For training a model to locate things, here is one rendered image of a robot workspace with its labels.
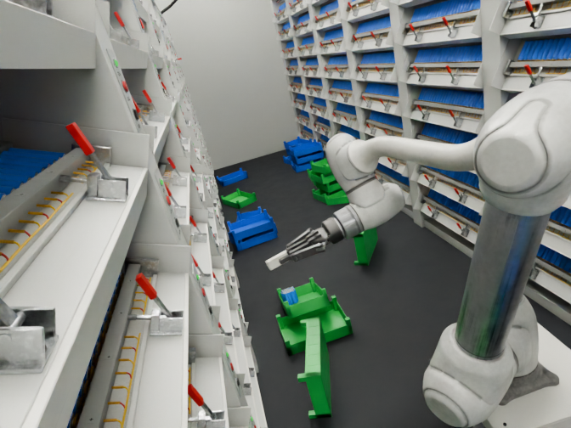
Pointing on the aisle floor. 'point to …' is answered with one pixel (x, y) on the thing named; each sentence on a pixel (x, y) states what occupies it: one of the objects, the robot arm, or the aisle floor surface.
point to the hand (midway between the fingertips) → (278, 260)
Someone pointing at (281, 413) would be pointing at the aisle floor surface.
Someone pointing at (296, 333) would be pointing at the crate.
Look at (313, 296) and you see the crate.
